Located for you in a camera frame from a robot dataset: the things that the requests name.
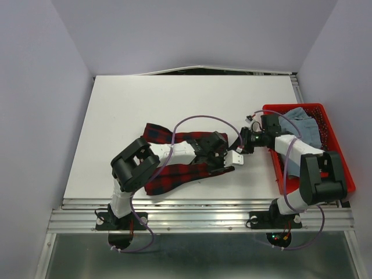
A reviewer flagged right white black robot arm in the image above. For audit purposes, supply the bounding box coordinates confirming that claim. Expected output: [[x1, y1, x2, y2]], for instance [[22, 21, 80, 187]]
[[239, 112, 348, 230]]

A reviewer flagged aluminium right side rail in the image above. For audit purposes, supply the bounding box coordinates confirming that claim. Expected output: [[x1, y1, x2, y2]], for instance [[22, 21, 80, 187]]
[[290, 73, 304, 103]]

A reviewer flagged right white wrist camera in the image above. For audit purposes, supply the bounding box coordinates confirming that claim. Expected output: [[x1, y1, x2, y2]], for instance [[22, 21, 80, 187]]
[[245, 114, 263, 133]]

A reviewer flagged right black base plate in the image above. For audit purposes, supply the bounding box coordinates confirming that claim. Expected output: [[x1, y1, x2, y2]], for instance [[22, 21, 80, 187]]
[[245, 211, 302, 230]]

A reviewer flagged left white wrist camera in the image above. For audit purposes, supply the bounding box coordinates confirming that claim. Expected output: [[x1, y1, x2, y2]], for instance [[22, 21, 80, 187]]
[[224, 150, 244, 167]]

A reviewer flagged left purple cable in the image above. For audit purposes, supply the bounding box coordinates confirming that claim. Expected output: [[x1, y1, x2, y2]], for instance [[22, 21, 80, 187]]
[[130, 115, 246, 253]]

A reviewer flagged purple cable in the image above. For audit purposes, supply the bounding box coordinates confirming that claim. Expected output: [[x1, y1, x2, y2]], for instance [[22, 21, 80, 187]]
[[130, 115, 246, 253], [246, 110, 326, 251]]

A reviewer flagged red plastic bin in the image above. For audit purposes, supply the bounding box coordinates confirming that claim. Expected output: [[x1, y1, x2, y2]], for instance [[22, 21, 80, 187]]
[[262, 103, 356, 194]]

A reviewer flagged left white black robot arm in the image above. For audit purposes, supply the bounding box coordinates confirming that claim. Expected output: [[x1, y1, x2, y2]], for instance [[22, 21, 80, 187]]
[[108, 132, 244, 229]]

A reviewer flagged aluminium front rail frame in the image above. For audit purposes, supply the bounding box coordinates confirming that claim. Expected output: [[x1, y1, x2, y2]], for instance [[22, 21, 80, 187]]
[[35, 198, 368, 278]]

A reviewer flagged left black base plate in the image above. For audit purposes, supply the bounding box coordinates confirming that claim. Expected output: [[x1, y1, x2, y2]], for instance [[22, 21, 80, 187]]
[[95, 212, 146, 231]]

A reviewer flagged light blue denim skirt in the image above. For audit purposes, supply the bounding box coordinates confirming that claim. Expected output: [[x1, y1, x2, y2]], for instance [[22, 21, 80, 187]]
[[283, 107, 322, 177]]

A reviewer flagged red navy plaid skirt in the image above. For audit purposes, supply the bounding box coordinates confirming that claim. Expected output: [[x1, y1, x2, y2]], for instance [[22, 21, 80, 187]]
[[143, 123, 215, 196]]

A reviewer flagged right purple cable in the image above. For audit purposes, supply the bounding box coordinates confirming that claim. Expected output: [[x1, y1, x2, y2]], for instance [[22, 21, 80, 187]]
[[246, 110, 326, 251]]

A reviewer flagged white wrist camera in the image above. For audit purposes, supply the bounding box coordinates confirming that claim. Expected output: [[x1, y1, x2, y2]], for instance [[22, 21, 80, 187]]
[[224, 150, 244, 167], [245, 114, 263, 133]]

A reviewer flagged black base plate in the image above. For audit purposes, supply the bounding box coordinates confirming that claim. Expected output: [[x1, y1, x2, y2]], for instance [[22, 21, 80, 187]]
[[245, 211, 302, 230], [95, 212, 146, 231]]

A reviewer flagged dark red dotted skirt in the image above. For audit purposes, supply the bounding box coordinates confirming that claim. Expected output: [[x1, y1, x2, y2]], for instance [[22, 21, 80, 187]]
[[274, 108, 331, 146]]

